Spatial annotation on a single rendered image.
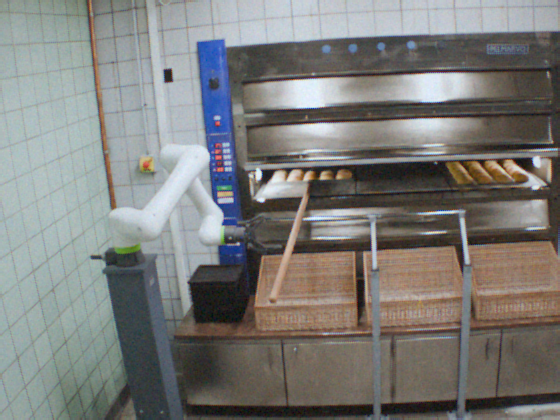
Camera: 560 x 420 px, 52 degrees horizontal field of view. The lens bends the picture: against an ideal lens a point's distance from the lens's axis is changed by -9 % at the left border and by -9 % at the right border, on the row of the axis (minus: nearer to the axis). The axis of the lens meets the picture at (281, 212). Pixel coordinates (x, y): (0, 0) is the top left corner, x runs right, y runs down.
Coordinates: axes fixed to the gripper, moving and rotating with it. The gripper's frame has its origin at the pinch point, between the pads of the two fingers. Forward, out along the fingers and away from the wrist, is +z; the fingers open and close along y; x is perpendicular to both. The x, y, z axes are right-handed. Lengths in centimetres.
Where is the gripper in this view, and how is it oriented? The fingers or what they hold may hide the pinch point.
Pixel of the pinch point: (278, 233)
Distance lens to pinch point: 302.5
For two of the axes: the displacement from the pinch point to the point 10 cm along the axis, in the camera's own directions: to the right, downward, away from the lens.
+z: 9.9, -0.4, -1.4
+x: -1.2, 2.7, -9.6
